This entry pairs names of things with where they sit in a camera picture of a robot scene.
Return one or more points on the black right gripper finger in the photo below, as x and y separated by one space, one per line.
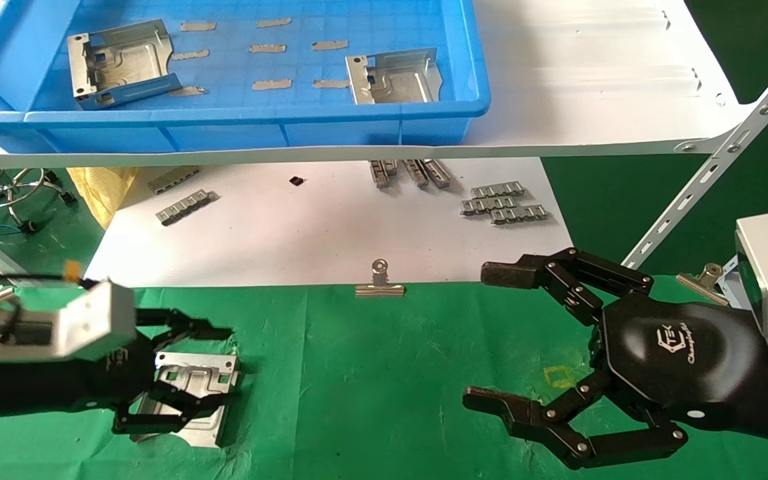
514 273
524 414

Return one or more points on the sheet metal bracket part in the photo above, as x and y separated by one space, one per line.
124 63
200 376
404 83

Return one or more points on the yellow cloth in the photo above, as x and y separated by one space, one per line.
100 190

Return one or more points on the grey tape strip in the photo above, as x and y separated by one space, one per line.
267 48
271 84
190 55
273 22
198 26
329 45
332 84
188 91

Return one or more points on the chrome stool base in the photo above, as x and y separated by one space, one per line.
67 196

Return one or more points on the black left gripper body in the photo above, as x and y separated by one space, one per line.
57 383

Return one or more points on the white shelf board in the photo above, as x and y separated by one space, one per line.
590 80

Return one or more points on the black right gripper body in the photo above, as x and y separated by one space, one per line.
684 366

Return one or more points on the small black chip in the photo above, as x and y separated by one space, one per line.
296 180

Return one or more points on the white lower board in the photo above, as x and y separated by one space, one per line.
324 226

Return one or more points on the blue plastic tray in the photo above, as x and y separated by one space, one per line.
257 126

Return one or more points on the small grey metal rail piece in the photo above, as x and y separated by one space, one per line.
382 172
416 172
437 172

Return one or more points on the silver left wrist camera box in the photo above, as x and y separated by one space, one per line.
90 320

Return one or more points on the green table cloth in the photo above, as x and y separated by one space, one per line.
357 386

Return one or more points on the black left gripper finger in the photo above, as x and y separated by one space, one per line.
150 416
190 328

